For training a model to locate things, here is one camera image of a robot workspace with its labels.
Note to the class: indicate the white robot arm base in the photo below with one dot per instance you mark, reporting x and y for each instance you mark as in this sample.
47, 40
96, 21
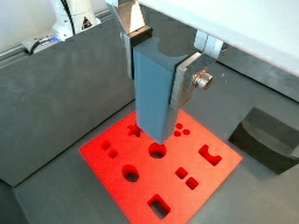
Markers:
75, 17

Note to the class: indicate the blue-grey arch block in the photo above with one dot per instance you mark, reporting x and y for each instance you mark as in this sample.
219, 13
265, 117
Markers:
153, 86

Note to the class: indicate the black foam block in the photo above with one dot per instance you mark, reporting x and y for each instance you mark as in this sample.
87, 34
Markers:
268, 140

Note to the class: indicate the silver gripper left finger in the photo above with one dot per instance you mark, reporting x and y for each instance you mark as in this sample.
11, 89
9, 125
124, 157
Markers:
133, 30

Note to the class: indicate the red shape-sorting board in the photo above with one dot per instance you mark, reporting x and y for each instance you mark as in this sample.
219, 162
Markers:
159, 182

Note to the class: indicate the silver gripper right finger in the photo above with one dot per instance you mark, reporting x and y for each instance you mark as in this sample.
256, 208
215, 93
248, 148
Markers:
191, 70

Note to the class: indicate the aluminium rail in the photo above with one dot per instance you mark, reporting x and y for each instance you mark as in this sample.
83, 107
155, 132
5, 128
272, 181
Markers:
25, 28

